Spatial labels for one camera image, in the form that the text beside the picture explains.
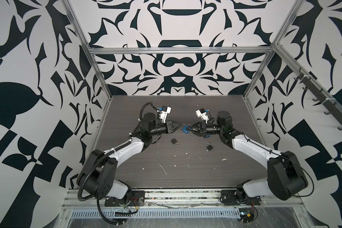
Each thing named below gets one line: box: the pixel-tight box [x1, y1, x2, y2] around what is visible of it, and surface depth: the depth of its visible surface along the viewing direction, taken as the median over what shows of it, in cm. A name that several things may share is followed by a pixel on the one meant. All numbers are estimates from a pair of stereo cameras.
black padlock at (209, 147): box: [205, 142, 214, 152], surface depth 94 cm
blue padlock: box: [181, 125, 189, 134], surface depth 76 cm
